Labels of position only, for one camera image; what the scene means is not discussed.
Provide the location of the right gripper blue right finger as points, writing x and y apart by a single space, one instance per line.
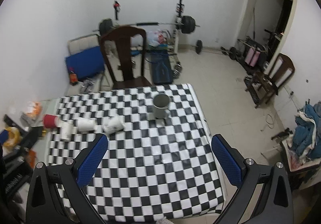
234 165

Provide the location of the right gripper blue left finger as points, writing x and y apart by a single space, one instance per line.
83 167

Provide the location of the grey ribbed mug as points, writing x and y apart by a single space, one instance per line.
160 105

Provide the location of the white paper cup leftmost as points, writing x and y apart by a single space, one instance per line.
66 131

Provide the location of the white paper cup middle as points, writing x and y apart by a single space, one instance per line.
84 125

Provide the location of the white printed paper cup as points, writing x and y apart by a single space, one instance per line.
113 124

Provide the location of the red paper cup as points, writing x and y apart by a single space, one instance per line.
51 121

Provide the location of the black white checkered tablecloth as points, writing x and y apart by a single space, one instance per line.
154 168

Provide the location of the yellow plastic bag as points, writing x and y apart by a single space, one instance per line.
14 137

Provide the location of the orange snack bag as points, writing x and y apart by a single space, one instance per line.
33 110

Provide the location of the blue clothes pile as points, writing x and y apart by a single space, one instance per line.
306 138

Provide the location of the dark wooden chair by doorway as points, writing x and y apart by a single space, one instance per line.
264 86

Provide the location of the blue folded mat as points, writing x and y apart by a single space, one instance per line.
86 64

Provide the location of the pink padded equipment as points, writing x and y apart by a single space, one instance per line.
252 56

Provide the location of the small barbell on floor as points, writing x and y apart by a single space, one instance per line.
232 52

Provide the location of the black weight bench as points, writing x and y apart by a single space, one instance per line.
161 71

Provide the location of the white cushion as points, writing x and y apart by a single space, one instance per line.
82 43

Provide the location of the dark wooden chair at table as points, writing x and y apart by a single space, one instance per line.
121 36

